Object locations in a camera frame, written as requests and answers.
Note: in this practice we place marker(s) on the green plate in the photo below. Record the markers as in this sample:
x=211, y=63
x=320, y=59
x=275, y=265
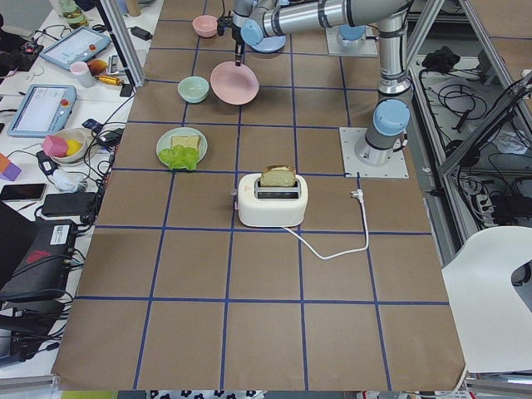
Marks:
x=164, y=141

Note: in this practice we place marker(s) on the black power adapter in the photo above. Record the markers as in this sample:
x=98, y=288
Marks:
x=69, y=204

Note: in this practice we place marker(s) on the white chair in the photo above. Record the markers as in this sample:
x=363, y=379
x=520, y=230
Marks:
x=492, y=320

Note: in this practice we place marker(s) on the aluminium frame post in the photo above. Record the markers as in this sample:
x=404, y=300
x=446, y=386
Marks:
x=121, y=39

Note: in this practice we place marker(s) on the pink cup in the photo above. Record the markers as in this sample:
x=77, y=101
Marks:
x=82, y=72

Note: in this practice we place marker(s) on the black computer box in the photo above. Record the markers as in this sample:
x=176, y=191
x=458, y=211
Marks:
x=36, y=257

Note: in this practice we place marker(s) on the bread slice on plate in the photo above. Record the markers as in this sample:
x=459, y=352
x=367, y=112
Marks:
x=181, y=142

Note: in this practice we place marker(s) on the white toaster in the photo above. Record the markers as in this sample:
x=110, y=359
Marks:
x=271, y=207

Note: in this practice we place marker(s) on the pink plate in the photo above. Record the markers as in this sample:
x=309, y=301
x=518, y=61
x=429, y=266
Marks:
x=236, y=85

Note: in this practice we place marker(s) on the gold cylinder tool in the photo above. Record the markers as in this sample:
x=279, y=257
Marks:
x=109, y=80

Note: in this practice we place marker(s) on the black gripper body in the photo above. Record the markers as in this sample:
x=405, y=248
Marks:
x=238, y=34

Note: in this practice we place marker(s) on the yellow toy fruit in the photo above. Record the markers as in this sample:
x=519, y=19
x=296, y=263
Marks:
x=72, y=147

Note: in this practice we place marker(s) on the pink toy block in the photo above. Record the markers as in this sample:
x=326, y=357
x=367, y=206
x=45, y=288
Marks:
x=54, y=145

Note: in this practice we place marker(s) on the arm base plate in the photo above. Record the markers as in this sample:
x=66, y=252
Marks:
x=362, y=160
x=368, y=49

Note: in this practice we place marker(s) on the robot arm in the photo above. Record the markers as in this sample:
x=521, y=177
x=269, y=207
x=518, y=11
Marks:
x=348, y=36
x=252, y=21

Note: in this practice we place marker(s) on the teach pendant tablet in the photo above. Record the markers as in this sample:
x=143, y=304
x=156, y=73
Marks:
x=44, y=110
x=81, y=45

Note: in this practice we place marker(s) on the purple toy block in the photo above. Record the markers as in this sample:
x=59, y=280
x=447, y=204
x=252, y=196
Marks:
x=8, y=170

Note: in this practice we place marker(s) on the beige bowl with toys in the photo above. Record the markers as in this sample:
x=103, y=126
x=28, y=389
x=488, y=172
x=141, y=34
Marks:
x=77, y=140

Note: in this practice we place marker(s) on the bread slice in toaster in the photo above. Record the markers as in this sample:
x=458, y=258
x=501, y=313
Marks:
x=278, y=176

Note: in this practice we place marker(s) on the far teach pendant tablet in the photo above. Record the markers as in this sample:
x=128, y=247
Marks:
x=81, y=45

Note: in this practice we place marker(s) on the near teach pendant tablet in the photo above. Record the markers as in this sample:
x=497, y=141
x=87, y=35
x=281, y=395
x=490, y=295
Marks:
x=44, y=110

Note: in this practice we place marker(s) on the pink bowl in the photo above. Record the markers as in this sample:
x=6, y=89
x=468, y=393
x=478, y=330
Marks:
x=205, y=26

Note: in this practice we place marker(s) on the blue plate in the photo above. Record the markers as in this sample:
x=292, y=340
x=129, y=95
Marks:
x=270, y=44

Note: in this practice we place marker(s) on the black smartphone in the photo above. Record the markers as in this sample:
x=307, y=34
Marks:
x=20, y=192

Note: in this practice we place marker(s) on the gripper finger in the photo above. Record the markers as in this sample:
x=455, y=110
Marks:
x=239, y=53

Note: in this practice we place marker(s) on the green bowl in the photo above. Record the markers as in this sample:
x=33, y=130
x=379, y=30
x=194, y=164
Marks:
x=193, y=89

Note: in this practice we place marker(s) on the green lettuce leaf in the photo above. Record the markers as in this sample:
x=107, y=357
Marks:
x=180, y=157

